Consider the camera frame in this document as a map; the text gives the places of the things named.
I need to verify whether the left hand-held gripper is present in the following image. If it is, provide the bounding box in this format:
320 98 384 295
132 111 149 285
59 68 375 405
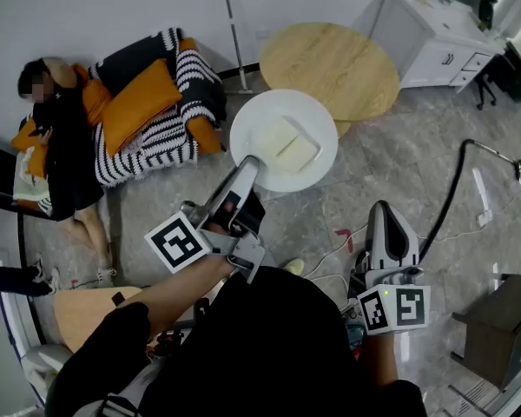
143 155 268 285

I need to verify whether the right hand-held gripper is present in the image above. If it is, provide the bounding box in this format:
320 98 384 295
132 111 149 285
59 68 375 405
356 200 432 336

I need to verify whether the white round plate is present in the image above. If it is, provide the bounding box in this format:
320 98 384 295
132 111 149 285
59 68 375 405
228 88 340 194

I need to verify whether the person's right forearm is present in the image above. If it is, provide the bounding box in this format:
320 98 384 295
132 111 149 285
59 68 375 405
359 331 401 388

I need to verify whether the person's left forearm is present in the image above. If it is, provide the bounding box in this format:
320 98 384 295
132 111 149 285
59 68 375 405
116 254 238 341

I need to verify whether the round wooden table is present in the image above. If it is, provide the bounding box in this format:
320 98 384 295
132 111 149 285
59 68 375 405
259 22 401 138

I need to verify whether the person's left hand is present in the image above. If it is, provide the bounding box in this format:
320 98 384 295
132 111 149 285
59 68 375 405
210 204 240 234

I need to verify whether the orange sofa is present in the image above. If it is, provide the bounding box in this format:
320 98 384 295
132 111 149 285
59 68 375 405
10 36 227 212

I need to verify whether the black and white patterned sleeve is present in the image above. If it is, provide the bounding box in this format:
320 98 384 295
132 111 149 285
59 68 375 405
93 48 229 189

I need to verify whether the dark brown side table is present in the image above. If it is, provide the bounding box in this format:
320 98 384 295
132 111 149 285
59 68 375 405
451 274 521 390

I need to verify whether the orange pillow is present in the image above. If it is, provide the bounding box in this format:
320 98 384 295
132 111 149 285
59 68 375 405
99 57 184 158

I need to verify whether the person's black shirt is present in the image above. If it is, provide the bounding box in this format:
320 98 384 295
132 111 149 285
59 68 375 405
45 265 429 417

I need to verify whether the metal mop pole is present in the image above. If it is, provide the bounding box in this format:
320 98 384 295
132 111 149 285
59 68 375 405
219 0 255 95

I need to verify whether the red black equipment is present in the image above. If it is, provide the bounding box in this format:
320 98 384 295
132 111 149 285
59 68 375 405
146 330 184 361

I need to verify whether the black patterned cushion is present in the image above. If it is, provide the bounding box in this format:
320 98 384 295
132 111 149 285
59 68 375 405
86 27 186 95

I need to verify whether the white cabinet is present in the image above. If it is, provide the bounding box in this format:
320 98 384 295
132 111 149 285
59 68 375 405
351 0 505 93

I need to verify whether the black office chair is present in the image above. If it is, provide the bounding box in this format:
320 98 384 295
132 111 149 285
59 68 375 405
475 41 521 111

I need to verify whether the light wooden board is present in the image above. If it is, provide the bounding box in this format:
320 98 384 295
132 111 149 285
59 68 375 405
54 287 201 354

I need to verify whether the white printed cloth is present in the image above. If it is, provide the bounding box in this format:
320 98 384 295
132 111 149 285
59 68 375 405
12 145 51 203

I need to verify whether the black figurine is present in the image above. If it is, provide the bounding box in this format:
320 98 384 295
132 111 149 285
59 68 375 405
477 0 498 30

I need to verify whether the white round stool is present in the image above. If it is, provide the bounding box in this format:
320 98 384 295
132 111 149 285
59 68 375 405
19 343 73 403

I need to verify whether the black vacuum hose with wand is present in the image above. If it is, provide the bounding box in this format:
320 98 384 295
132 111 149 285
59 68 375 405
418 138 521 262

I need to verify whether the grey shoulder strap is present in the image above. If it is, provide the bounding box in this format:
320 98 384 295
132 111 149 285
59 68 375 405
86 354 166 417

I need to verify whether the black metal shelf frame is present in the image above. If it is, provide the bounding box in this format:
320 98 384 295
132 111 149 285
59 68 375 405
0 141 53 347

